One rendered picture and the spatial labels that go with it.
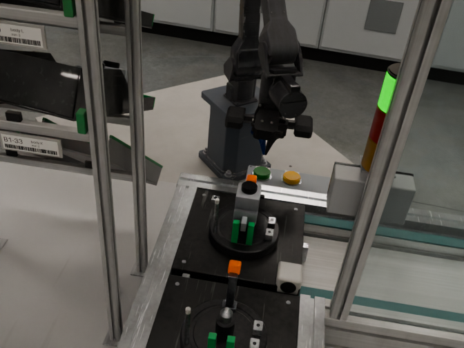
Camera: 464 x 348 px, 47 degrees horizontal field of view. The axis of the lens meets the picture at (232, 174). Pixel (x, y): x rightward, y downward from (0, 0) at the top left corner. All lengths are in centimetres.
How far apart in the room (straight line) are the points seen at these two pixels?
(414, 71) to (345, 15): 329
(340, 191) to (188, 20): 345
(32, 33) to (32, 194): 73
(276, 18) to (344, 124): 235
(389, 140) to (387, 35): 331
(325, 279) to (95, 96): 62
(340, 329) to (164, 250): 36
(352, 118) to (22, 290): 267
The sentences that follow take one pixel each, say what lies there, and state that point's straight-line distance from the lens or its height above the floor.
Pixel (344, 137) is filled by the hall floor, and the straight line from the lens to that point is 327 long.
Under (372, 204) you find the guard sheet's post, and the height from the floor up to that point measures 123.
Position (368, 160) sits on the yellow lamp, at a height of 128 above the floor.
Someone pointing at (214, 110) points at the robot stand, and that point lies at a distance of 133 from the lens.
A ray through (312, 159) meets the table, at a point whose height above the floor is 86.
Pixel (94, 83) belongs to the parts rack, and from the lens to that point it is 69.
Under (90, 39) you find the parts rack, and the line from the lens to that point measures 66.
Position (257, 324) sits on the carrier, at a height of 101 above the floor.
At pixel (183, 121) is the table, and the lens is 161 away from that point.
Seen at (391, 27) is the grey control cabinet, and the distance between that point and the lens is 400.
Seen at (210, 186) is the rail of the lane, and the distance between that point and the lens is 120.
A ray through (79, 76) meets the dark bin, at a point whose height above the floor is 136.
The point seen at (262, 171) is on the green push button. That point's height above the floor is 97.
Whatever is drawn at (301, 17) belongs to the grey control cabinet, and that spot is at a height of 32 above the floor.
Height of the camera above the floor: 171
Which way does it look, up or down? 37 degrees down
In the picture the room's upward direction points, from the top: 6 degrees clockwise
